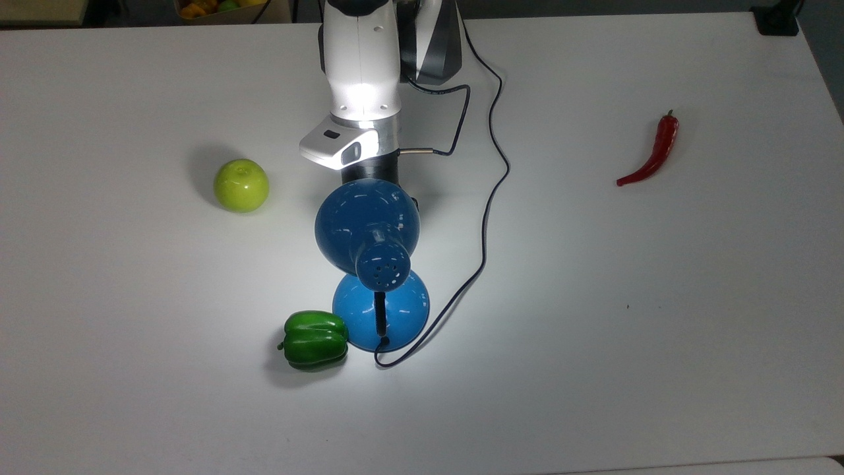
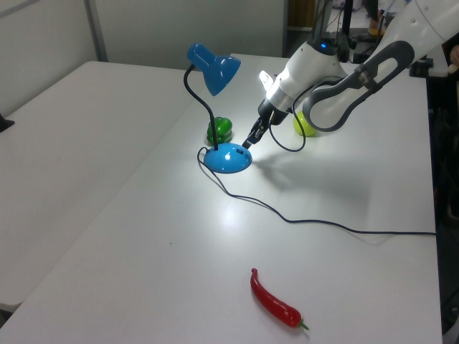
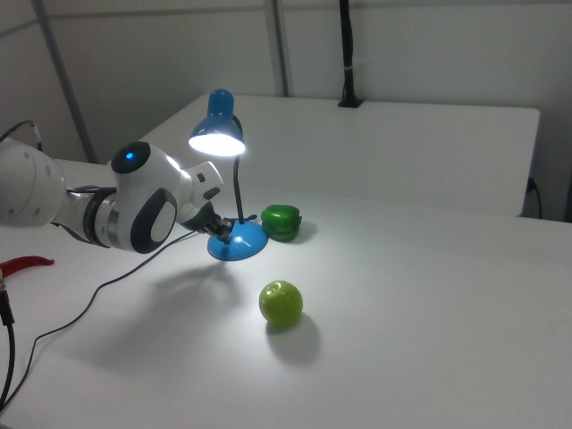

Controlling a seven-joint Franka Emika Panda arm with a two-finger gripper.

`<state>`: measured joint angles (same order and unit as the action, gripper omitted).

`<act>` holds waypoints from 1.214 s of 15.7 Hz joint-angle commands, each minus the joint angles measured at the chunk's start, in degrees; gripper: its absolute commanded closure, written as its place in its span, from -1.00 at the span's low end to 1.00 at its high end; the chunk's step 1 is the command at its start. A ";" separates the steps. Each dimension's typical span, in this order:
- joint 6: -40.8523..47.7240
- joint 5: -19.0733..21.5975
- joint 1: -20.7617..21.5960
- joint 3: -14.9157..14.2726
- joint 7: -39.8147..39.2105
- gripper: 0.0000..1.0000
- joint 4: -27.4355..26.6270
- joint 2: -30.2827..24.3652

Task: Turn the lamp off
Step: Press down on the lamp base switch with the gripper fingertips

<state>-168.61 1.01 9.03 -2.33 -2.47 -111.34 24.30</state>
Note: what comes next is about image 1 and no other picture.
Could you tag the small green toy fruit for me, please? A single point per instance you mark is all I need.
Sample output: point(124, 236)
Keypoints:
point(227, 5)

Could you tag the cardboard box of toy fruit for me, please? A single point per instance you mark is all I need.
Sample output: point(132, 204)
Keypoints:
point(280, 14)

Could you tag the blue desk lamp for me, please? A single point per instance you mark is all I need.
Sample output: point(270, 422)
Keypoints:
point(366, 221)

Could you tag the green toy apple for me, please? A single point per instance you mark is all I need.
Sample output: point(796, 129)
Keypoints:
point(241, 186)

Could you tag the yellow toy fruit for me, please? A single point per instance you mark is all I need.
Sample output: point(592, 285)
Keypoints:
point(252, 2)

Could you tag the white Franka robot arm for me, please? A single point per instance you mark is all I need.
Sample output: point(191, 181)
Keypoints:
point(362, 53)

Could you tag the black table clamp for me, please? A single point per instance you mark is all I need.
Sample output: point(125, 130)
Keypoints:
point(775, 23)

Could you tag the green toy bell pepper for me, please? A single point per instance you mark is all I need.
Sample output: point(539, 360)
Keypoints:
point(315, 343)

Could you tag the red toy chili pepper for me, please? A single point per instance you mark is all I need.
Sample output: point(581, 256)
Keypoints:
point(666, 138)

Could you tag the light wooden board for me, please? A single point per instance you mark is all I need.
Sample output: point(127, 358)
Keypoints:
point(39, 10)

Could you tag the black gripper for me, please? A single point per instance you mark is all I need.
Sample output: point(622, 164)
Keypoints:
point(379, 168)

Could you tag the orange toy fruit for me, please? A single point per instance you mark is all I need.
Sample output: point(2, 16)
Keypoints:
point(192, 10)

